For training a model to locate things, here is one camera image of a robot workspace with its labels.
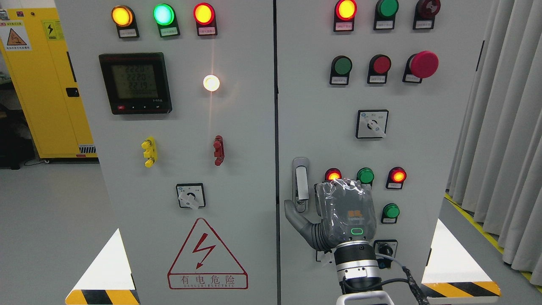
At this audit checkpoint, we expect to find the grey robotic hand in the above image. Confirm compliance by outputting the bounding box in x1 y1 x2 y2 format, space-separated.
284 178 377 251

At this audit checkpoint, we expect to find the silver cabinet door handle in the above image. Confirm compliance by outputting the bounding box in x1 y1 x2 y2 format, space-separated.
292 158 310 213

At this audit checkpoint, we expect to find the red lit light middle left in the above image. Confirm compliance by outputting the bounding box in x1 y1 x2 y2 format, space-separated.
324 168 342 181

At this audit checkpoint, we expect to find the green light middle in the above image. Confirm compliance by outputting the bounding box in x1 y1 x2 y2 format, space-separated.
357 167 374 186

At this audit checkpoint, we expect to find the green push button lower right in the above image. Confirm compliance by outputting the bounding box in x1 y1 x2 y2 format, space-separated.
381 203 400 224

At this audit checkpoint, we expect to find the green push button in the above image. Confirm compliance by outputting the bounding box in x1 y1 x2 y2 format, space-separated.
329 55 352 86
381 203 400 224

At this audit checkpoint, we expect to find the red lit light middle right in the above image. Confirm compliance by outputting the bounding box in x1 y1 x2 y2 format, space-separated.
385 167 407 190

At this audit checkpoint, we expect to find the green push button upper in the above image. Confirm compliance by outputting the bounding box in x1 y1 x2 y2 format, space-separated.
329 55 352 86

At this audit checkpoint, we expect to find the red terminal connector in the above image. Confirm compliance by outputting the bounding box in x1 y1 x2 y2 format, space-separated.
213 135 225 166

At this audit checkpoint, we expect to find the red push button upper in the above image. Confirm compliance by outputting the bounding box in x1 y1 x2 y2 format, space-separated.
367 54 391 84

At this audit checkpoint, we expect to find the red electric hazard sticker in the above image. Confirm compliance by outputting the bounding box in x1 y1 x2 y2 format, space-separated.
168 218 249 290

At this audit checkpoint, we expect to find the grey curtain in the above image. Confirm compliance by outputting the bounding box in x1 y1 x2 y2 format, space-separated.
448 0 542 286

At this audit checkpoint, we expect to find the red emergency stop button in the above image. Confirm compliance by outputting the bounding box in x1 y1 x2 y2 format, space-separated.
402 50 439 84

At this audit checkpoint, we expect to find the grey electrical control cabinet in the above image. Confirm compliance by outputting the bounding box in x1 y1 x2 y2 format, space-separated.
56 0 494 305

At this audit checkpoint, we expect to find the white lit indicator light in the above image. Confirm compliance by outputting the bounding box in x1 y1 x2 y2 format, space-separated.
202 75 221 92

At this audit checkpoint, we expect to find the red lit indicator top right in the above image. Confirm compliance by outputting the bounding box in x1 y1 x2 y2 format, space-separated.
333 0 357 32

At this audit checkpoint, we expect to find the green indicator top right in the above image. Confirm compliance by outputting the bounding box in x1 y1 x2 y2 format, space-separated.
373 0 399 31

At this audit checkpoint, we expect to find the yellow terminal connector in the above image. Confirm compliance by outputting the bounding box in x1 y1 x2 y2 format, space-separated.
141 136 158 168

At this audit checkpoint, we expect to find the dark red buzzer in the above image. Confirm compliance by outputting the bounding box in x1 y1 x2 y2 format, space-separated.
413 0 441 30

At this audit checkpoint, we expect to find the red lit indicator light left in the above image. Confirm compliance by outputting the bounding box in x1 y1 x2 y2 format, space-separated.
193 3 218 36

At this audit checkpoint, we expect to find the black digital power meter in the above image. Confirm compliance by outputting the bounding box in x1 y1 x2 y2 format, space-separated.
99 52 172 115

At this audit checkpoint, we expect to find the green lit indicator light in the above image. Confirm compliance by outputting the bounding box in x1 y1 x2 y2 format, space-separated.
153 3 180 37

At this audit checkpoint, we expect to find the orange indicator light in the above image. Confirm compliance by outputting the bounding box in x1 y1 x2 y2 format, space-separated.
111 5 140 39

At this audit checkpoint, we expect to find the yellow safety cabinet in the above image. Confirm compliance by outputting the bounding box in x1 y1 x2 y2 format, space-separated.
1 8 97 160

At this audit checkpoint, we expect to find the lower white rotary switch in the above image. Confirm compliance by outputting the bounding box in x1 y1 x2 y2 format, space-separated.
315 250 335 268

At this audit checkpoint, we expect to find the white rotary switch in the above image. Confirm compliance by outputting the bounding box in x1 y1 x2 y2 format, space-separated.
176 183 206 210
315 250 335 268

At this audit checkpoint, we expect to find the black key selector switch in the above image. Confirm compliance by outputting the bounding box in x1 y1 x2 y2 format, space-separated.
373 239 398 269

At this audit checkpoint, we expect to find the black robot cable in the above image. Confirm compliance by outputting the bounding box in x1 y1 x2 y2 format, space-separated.
339 253 431 305

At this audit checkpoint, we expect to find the upper right rotary switch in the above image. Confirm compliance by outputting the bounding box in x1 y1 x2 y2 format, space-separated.
355 110 389 139

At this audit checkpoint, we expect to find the left white rotary switch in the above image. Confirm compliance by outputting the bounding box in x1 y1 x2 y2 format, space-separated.
176 183 206 210

